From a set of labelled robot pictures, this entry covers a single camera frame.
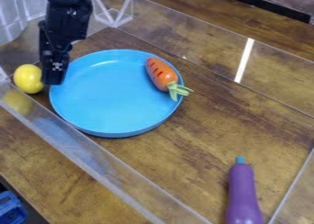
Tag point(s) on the blue plastic object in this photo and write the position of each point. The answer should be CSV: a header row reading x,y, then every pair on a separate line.
x,y
12,210

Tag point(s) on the black bar in background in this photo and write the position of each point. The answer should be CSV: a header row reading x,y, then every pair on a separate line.
x,y
280,10

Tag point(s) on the purple toy eggplant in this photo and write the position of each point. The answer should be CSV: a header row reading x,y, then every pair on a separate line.
x,y
243,210

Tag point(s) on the clear acrylic enclosure wall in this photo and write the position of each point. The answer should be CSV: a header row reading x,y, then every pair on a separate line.
x,y
247,64

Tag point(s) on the orange toy carrot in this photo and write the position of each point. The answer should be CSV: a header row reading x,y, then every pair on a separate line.
x,y
165,78

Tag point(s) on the yellow toy lemon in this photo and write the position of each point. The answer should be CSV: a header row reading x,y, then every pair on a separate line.
x,y
26,78

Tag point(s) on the blue round tray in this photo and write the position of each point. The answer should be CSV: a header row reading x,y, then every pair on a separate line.
x,y
107,97

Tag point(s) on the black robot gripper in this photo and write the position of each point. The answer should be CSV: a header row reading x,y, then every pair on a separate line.
x,y
63,26

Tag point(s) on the white sheer curtain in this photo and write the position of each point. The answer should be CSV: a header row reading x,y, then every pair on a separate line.
x,y
16,14

